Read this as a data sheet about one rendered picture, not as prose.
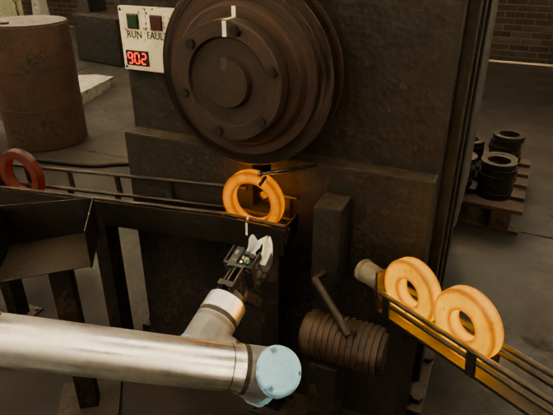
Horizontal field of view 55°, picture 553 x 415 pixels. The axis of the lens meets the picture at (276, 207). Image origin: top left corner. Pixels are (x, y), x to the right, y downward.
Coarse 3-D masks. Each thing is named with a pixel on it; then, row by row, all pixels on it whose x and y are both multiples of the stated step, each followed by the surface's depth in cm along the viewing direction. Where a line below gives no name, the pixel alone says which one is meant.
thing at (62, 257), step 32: (0, 224) 153; (32, 224) 159; (64, 224) 161; (96, 224) 161; (0, 256) 151; (32, 256) 154; (64, 256) 152; (64, 288) 156; (64, 384) 188; (96, 384) 180
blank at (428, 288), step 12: (396, 264) 120; (408, 264) 117; (420, 264) 116; (396, 276) 122; (408, 276) 118; (420, 276) 114; (432, 276) 114; (396, 288) 123; (420, 288) 115; (432, 288) 113; (408, 300) 122; (420, 300) 116; (432, 300) 113; (420, 312) 117; (432, 312) 114
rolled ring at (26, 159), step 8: (8, 152) 182; (16, 152) 181; (24, 152) 182; (0, 160) 186; (8, 160) 184; (16, 160) 182; (24, 160) 180; (32, 160) 181; (0, 168) 188; (8, 168) 188; (32, 168) 181; (40, 168) 183; (8, 176) 188; (32, 176) 182; (40, 176) 183; (8, 184) 190; (16, 184) 190; (32, 184) 184; (40, 184) 184
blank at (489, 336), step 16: (448, 288) 109; (464, 288) 106; (448, 304) 109; (464, 304) 105; (480, 304) 102; (448, 320) 110; (480, 320) 102; (496, 320) 101; (464, 336) 109; (480, 336) 103; (496, 336) 101; (496, 352) 104
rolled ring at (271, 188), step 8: (232, 176) 148; (240, 176) 147; (248, 176) 146; (256, 176) 145; (232, 184) 149; (256, 184) 146; (264, 184) 145; (272, 184) 145; (224, 192) 152; (232, 192) 150; (272, 192) 145; (280, 192) 146; (224, 200) 153; (232, 200) 152; (272, 200) 146; (280, 200) 145; (232, 208) 153; (240, 208) 155; (272, 208) 147; (280, 208) 146; (248, 216) 154; (272, 216) 148; (280, 216) 148
